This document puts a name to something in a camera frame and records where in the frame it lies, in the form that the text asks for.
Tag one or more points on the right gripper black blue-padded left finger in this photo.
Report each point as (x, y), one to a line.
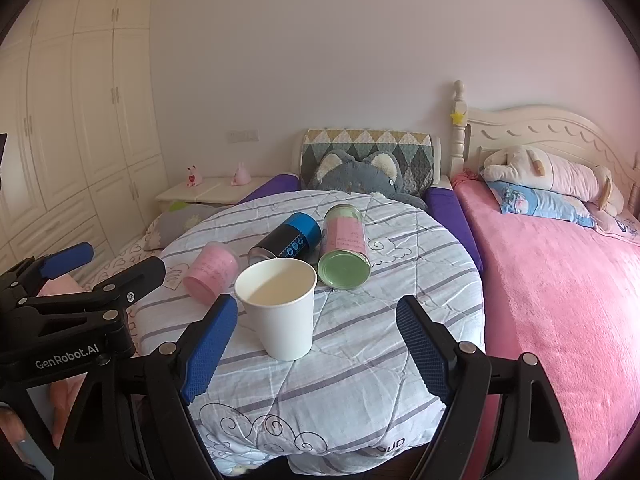
(131, 418)

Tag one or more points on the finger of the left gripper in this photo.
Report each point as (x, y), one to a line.
(128, 286)
(31, 274)

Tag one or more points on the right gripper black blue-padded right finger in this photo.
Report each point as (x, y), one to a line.
(531, 439)

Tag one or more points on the white paper cup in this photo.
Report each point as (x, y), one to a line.
(278, 296)

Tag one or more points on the grey flower cushion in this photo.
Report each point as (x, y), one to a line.
(175, 221)

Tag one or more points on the small pink heart figurine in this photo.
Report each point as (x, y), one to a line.
(194, 177)

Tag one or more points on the white nightstand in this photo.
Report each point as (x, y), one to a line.
(212, 191)

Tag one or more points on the pink fleece blanket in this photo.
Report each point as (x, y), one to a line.
(571, 296)

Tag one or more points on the small pink rabbit lamp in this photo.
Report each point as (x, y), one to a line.
(241, 176)

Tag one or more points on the black and blue can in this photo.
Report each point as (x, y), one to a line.
(297, 237)

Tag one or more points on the cream wardrobe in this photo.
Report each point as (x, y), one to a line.
(82, 161)

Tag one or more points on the green can with pink label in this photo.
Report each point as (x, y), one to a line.
(344, 262)

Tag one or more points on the blue cartoon pillow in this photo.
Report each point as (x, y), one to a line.
(519, 199)

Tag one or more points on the purple bed bumper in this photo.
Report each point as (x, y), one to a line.
(444, 206)

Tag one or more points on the white and pink plush dog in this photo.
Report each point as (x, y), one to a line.
(535, 168)

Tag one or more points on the grey plush cat toy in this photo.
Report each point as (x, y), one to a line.
(378, 173)

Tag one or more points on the diamond-patterned quilted headboard cover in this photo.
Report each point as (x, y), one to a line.
(417, 153)

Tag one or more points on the cream wooden headboard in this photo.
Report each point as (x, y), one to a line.
(550, 128)

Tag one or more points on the yellow star ornament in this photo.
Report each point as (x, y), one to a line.
(458, 119)

